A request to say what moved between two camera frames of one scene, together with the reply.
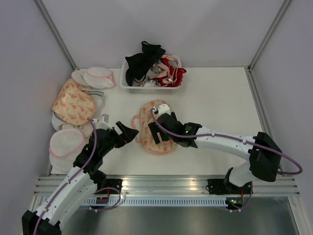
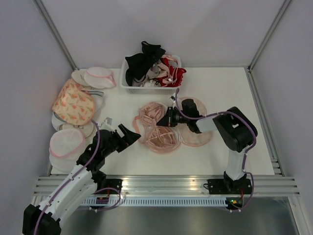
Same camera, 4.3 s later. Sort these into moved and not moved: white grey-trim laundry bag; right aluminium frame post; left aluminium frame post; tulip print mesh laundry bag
Moved: tulip print mesh laundry bag
Not moved: left aluminium frame post; right aluminium frame post; white grey-trim laundry bag
